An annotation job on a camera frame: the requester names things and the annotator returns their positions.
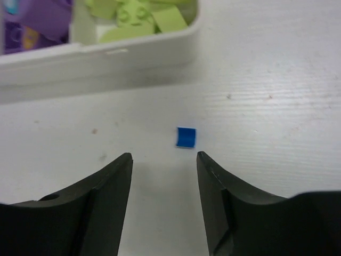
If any small light green lego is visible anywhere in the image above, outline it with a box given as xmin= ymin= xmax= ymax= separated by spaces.
xmin=84 ymin=0 xmax=118 ymax=20

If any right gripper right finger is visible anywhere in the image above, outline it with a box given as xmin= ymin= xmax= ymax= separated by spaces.
xmin=197 ymin=151 xmax=340 ymax=255

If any white three-compartment tray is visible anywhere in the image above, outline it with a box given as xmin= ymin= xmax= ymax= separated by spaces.
xmin=1 ymin=1 xmax=202 ymax=104

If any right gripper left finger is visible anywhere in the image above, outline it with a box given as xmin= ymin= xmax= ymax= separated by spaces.
xmin=1 ymin=153 xmax=133 ymax=255

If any small blue lego piece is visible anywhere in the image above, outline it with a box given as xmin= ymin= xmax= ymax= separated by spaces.
xmin=175 ymin=127 xmax=197 ymax=149

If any light green lego brick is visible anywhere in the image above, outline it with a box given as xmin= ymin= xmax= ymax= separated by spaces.
xmin=151 ymin=4 xmax=188 ymax=33

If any purple round flower lego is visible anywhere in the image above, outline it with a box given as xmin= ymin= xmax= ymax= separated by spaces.
xmin=1 ymin=0 xmax=73 ymax=42

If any purple butterfly lego brick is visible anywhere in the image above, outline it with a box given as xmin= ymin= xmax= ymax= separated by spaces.
xmin=3 ymin=21 xmax=69 ymax=54

